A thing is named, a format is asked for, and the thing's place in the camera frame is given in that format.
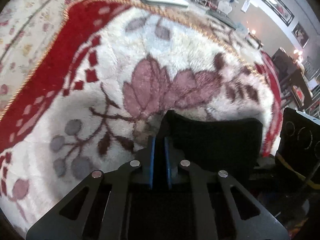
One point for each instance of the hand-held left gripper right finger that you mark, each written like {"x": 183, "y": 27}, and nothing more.
{"x": 168, "y": 162}

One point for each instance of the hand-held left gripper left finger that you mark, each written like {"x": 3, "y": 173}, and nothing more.
{"x": 150, "y": 162}

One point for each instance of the black pants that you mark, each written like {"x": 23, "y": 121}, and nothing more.
{"x": 215, "y": 140}

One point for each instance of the dark wooden cabinet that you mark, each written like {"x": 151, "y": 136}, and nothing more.
{"x": 291, "y": 75}

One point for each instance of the red white floral fleece blanket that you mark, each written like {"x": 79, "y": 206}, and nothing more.
{"x": 125, "y": 55}

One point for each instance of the white paper note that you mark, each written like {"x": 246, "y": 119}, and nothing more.
{"x": 245, "y": 5}

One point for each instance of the white remote control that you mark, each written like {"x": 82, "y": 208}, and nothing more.
{"x": 165, "y": 0}

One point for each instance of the cream floral bed sheet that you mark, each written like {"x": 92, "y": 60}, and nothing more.
{"x": 22, "y": 25}

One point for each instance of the small black picture frame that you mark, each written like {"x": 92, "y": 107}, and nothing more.
{"x": 300, "y": 35}

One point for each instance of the long black picture frame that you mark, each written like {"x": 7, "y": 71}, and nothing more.
{"x": 278, "y": 6}

